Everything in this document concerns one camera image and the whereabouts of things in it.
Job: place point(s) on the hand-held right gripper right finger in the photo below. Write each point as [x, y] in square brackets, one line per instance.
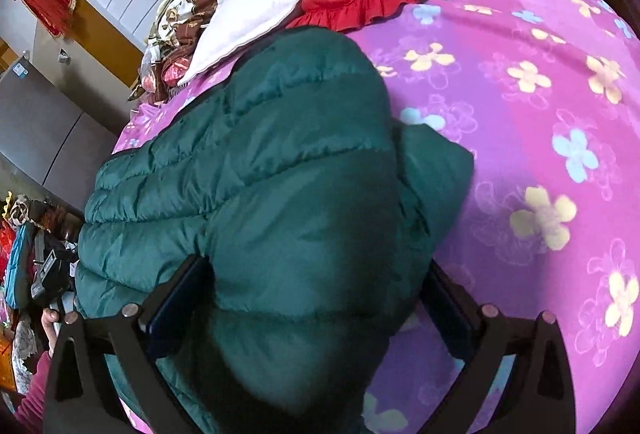
[450, 314]

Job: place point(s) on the green puffer jacket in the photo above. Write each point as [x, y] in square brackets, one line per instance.
[275, 163]

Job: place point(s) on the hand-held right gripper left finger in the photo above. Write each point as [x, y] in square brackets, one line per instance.
[170, 309]

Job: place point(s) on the pile of plastic bags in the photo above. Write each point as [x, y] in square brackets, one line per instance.
[160, 73]

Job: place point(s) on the person's left hand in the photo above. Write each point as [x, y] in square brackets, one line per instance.
[51, 324]

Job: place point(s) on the blue bag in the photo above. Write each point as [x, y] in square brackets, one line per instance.
[19, 264]

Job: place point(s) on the pink floral bed sheet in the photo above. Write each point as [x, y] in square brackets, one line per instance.
[525, 113]

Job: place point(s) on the grey refrigerator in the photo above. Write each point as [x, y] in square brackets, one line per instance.
[50, 128]

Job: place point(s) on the white pillow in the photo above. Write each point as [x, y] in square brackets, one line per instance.
[260, 8]

